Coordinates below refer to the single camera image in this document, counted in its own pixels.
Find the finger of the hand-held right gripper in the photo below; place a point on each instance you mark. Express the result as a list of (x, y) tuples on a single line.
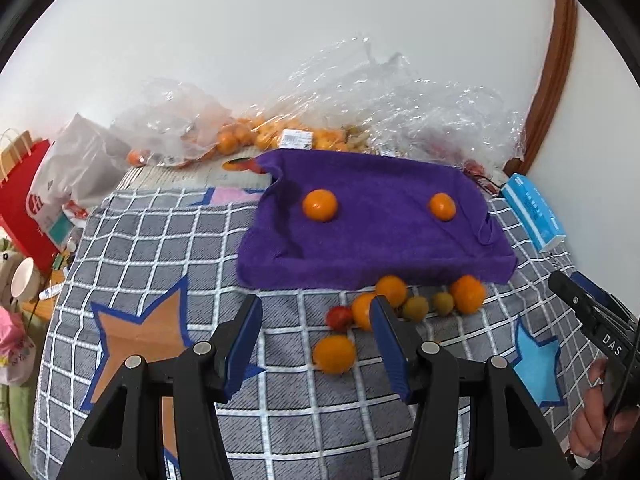
[(570, 290), (602, 295)]

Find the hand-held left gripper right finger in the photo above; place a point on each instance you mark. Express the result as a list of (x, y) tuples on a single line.
[(387, 340)]

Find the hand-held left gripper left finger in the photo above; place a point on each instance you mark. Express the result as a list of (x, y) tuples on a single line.
[(245, 340)]

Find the orange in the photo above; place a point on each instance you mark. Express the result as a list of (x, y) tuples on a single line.
[(390, 290), (468, 294), (442, 206), (361, 311), (335, 354), (320, 205)]

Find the green kiwi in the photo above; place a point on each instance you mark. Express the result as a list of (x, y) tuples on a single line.
[(443, 303), (415, 308)]

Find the red cherry tomato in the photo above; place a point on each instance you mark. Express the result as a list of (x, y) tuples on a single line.
[(338, 318)]

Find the person's right hand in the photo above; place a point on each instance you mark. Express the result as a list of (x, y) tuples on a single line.
[(590, 425)]

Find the blue tissue pack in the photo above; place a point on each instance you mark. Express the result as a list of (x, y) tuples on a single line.
[(532, 207)]

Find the purple towel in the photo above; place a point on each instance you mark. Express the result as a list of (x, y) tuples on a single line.
[(380, 245)]

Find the grey plaid star blanket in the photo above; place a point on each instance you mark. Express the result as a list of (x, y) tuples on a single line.
[(150, 240)]

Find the striped bed sheet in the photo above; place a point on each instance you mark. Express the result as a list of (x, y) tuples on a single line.
[(170, 177)]

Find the clear bag of cherry tomatoes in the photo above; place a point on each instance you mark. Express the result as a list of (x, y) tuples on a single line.
[(475, 120)]

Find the labelled clear bag of oranges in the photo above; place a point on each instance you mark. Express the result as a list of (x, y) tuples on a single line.
[(265, 134)]

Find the small clear bag of oranges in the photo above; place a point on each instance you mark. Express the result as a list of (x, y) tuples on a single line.
[(195, 125)]

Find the white cup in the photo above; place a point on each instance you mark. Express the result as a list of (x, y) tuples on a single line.
[(25, 280)]

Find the pink plastic bag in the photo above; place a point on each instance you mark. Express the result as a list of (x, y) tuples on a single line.
[(12, 345)]

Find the large clear plastic bag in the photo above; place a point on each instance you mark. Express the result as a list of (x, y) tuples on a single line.
[(375, 100)]

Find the white plastic bag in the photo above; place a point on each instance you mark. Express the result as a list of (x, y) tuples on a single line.
[(75, 160)]

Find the red paper bag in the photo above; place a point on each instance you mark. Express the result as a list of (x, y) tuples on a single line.
[(20, 210)]

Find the brown wooden door frame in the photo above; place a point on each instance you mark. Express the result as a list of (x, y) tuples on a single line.
[(555, 85)]

